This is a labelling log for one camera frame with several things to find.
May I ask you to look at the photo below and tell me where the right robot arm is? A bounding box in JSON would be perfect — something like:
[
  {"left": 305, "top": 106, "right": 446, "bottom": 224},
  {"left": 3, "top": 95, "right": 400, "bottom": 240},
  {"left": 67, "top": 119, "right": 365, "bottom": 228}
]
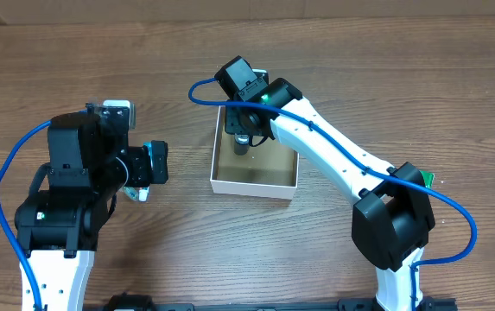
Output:
[{"left": 215, "top": 67, "right": 435, "bottom": 310}]

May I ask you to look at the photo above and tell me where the toothpaste tube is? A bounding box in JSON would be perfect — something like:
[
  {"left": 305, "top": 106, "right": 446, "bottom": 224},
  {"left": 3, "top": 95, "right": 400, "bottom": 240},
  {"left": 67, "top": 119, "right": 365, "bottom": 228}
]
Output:
[{"left": 138, "top": 142, "right": 155, "bottom": 202}]

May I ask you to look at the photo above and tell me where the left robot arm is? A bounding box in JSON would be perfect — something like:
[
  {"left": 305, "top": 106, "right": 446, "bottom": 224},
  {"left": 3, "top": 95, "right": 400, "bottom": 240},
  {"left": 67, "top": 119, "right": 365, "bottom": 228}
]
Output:
[{"left": 15, "top": 108, "right": 168, "bottom": 310}]

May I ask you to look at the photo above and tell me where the green toothbrush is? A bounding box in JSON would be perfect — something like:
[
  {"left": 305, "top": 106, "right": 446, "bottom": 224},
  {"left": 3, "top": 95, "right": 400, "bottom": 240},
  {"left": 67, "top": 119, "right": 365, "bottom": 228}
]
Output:
[{"left": 121, "top": 187, "right": 138, "bottom": 201}]

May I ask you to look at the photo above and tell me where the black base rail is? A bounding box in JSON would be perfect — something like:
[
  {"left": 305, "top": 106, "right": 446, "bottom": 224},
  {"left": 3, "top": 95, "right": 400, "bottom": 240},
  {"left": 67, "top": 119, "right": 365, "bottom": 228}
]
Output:
[{"left": 99, "top": 293, "right": 459, "bottom": 311}]

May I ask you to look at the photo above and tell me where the green soap bar pack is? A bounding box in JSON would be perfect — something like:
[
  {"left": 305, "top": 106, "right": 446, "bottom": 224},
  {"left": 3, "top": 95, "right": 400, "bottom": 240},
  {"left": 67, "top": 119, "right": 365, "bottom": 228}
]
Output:
[{"left": 421, "top": 170, "right": 435, "bottom": 189}]

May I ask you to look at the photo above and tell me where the pump soap bottle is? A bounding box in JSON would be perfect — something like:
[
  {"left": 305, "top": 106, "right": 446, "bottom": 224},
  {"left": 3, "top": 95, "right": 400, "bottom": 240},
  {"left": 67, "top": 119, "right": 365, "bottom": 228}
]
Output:
[{"left": 233, "top": 134, "right": 250, "bottom": 156}]

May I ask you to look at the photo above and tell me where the white cardboard box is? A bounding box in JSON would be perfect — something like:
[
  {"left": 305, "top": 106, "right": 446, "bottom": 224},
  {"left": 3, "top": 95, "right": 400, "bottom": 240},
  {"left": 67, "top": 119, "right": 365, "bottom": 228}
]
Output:
[{"left": 210, "top": 108, "right": 299, "bottom": 200}]

